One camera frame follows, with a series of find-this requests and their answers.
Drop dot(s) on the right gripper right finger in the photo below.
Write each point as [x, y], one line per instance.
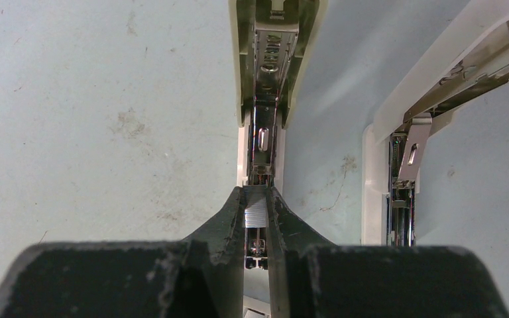
[312, 277]

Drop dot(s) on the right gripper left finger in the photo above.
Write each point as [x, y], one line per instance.
[198, 276]

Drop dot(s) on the silver staple strip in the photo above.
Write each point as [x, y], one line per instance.
[256, 212]

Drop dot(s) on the cream stapler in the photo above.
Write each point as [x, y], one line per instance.
[272, 43]

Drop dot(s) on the white stapler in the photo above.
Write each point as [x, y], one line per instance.
[468, 59]

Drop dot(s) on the staple box sleeve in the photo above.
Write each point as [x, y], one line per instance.
[254, 308]

